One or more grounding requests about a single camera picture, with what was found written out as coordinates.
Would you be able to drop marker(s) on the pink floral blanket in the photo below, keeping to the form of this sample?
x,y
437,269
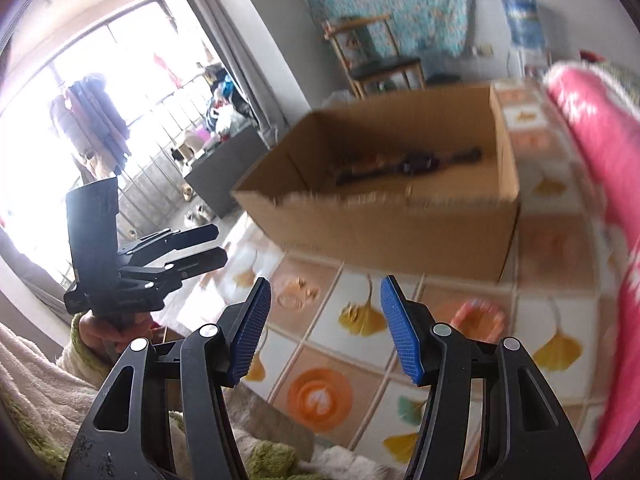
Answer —
x,y
600,135

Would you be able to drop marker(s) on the metal balcony railing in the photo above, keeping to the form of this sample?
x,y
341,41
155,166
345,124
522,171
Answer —
x,y
155,180

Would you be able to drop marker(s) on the pile of colourful clothes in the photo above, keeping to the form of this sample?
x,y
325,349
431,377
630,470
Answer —
x,y
225,110

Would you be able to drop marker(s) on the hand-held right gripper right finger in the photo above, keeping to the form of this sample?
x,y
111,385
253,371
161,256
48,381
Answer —
x,y
402,335

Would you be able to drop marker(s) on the ginkgo print bed sheet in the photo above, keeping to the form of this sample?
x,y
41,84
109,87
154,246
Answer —
x,y
350,355

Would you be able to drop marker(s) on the person's left forearm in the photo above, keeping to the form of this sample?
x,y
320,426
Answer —
x,y
45,390

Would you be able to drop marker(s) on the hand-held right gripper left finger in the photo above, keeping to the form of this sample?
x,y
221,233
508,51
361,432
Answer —
x,y
250,335

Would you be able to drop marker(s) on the grey curtain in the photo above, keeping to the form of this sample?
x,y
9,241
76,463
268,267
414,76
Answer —
x,y
235,45

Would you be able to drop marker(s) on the hanging dark clothes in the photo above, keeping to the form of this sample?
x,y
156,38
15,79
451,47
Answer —
x,y
100,115

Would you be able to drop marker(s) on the dark grey cabinet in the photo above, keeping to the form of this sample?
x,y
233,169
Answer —
x,y
225,170

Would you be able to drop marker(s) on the wooden chair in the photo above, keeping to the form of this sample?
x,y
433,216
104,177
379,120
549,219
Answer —
x,y
385,65

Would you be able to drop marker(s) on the red hanging cloth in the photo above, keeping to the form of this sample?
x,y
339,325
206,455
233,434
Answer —
x,y
167,70

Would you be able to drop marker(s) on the cardboard box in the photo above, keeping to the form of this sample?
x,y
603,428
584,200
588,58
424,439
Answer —
x,y
400,230

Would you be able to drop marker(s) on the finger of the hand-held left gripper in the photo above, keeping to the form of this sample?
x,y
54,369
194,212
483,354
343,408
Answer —
x,y
195,262
175,241

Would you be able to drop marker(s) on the person's left hand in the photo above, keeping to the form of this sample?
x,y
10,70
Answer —
x,y
92,332

